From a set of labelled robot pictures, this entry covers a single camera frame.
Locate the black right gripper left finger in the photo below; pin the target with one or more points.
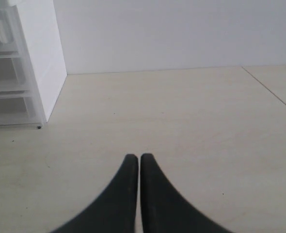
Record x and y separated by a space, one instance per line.
114 210

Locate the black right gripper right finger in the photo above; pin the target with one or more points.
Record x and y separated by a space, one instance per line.
164 209

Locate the white bottle teal label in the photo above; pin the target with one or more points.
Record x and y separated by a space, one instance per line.
1 31

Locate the clear bottom wide drawer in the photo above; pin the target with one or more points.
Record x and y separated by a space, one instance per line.
18 110

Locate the clear wide drawer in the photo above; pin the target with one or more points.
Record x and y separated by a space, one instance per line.
18 110
13 77

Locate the white plastic drawer cabinet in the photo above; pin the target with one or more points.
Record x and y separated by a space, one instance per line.
39 46

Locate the clear middle wide drawer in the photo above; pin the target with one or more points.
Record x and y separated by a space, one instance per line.
13 77

